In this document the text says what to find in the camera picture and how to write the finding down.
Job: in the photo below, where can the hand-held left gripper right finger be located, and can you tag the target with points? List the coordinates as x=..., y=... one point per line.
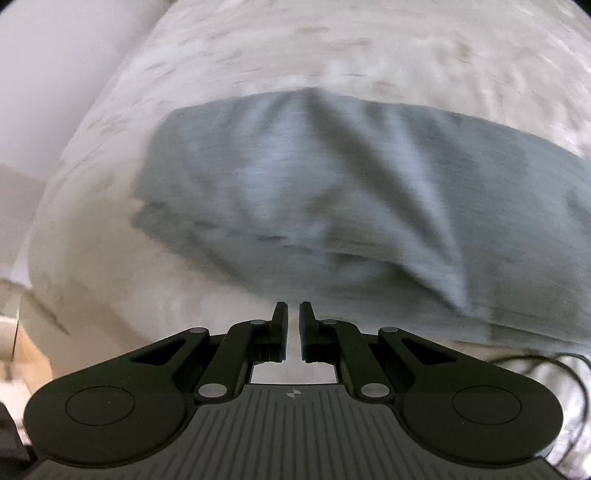
x=305, y=330

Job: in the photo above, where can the grey-blue pants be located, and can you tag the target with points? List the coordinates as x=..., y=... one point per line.
x=323, y=194

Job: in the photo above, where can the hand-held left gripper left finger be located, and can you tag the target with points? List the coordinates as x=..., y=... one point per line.
x=280, y=330

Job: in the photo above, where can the bed with white floral cover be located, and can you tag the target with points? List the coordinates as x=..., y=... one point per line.
x=323, y=41

